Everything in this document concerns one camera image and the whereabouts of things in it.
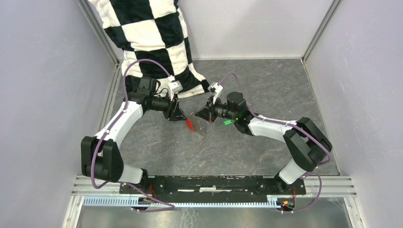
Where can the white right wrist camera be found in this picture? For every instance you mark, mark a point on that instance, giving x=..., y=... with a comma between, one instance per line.
x=216, y=89

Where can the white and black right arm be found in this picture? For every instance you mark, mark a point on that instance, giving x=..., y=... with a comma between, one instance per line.
x=307, y=144

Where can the green tagged key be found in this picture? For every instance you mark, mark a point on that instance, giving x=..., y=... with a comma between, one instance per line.
x=227, y=122

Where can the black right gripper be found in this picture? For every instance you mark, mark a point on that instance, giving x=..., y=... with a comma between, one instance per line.
x=205, y=113

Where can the black white checkered cloth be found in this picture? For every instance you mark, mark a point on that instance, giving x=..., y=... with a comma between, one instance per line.
x=153, y=36

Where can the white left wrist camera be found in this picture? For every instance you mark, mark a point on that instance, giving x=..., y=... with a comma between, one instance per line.
x=174, y=87

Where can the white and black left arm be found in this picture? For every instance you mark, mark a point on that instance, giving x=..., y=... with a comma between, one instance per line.
x=100, y=154

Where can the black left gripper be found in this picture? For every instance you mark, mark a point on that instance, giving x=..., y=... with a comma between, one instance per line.
x=174, y=112

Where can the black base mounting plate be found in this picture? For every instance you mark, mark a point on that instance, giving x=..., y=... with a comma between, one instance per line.
x=218, y=189

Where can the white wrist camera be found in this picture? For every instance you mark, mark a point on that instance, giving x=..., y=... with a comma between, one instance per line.
x=216, y=89
x=174, y=87

